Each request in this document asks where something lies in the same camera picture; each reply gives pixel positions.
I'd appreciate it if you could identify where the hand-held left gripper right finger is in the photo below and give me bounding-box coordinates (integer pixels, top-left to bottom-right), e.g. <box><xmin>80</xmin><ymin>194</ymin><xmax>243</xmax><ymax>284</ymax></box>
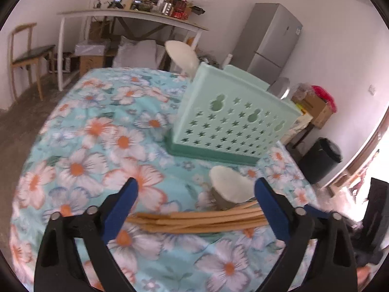
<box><xmin>255</xmin><ymin>176</ymin><xmax>358</xmax><ymax>292</ymax></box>

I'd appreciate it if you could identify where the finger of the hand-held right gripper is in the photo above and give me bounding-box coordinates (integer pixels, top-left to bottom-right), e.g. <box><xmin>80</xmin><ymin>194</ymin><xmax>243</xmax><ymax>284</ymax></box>
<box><xmin>304</xmin><ymin>204</ymin><xmax>332</xmax><ymax>219</ymax></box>

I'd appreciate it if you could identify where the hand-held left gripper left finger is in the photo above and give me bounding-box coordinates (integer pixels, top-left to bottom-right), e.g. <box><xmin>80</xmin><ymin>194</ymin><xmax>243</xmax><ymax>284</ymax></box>
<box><xmin>34</xmin><ymin>178</ymin><xmax>139</xmax><ymax>292</ymax></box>

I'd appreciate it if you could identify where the white ceramic spoon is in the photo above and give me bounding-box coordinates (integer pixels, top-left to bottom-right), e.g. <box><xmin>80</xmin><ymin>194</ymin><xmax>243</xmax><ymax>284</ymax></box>
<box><xmin>209</xmin><ymin>166</ymin><xmax>255</xmax><ymax>204</ymax></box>
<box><xmin>165</xmin><ymin>40</ymin><xmax>199</xmax><ymax>76</ymax></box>

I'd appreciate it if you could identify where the wooden chopsticks bundle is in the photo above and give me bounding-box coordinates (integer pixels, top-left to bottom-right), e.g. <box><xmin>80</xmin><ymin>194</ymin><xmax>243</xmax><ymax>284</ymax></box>
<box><xmin>126</xmin><ymin>208</ymin><xmax>263</xmax><ymax>220</ymax></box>

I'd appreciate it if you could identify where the green plastic utensil holder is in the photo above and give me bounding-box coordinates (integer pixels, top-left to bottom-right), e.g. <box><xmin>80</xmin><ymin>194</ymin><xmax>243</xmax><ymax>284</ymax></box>
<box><xmin>164</xmin><ymin>62</ymin><xmax>304</xmax><ymax>166</ymax></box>

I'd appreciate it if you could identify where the black trash bin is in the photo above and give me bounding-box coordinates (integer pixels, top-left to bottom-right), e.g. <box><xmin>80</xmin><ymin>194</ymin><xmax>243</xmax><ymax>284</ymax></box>
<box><xmin>299</xmin><ymin>138</ymin><xmax>343</xmax><ymax>185</ymax></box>

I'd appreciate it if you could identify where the floral blue blanket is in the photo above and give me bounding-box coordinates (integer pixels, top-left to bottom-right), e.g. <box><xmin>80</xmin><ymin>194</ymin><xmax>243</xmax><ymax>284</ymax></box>
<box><xmin>9</xmin><ymin>67</ymin><xmax>323</xmax><ymax>292</ymax></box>

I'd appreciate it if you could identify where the open cardboard box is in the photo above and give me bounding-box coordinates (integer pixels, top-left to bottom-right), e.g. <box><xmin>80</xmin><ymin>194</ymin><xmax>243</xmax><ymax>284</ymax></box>
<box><xmin>292</xmin><ymin>91</ymin><xmax>334</xmax><ymax>129</ymax></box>

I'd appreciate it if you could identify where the red plastic bag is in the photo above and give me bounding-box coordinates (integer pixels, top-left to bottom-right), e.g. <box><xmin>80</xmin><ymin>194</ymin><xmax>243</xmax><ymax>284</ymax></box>
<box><xmin>311</xmin><ymin>85</ymin><xmax>337</xmax><ymax>111</ymax></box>

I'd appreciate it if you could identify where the brown cardboard box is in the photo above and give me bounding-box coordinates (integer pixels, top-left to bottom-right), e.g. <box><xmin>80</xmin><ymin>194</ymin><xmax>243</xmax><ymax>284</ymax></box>
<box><xmin>80</xmin><ymin>54</ymin><xmax>107</xmax><ymax>75</ymax></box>

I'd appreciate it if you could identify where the small white appliance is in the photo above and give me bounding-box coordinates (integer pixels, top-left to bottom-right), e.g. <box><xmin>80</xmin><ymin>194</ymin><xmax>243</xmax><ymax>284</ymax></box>
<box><xmin>50</xmin><ymin>52</ymin><xmax>80</xmax><ymax>74</ymax></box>

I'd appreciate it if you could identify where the white sack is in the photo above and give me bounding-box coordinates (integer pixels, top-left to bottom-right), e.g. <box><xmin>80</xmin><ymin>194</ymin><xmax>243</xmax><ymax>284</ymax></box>
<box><xmin>116</xmin><ymin>36</ymin><xmax>166</xmax><ymax>68</ymax></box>

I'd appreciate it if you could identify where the grey flat box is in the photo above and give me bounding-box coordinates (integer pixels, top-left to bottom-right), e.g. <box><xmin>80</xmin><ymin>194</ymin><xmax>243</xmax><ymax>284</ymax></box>
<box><xmin>74</xmin><ymin>39</ymin><xmax>112</xmax><ymax>57</ymax></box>

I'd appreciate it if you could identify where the grey refrigerator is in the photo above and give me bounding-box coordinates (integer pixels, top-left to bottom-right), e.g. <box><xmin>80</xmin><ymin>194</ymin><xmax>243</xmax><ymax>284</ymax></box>
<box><xmin>230</xmin><ymin>2</ymin><xmax>304</xmax><ymax>85</ymax></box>

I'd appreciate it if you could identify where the wooden chair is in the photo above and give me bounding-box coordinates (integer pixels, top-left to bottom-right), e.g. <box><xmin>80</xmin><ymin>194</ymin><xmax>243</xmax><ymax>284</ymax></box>
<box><xmin>10</xmin><ymin>22</ymin><xmax>57</xmax><ymax>101</ymax></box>

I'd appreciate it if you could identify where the white desk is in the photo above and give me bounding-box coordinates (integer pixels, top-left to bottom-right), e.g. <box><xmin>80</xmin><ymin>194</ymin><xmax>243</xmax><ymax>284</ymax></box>
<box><xmin>57</xmin><ymin>9</ymin><xmax>210</xmax><ymax>92</ymax></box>

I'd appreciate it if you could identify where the desk clutter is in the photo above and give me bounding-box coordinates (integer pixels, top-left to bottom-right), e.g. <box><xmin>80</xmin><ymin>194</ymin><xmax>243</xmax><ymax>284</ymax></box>
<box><xmin>93</xmin><ymin>0</ymin><xmax>205</xmax><ymax>21</ymax></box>

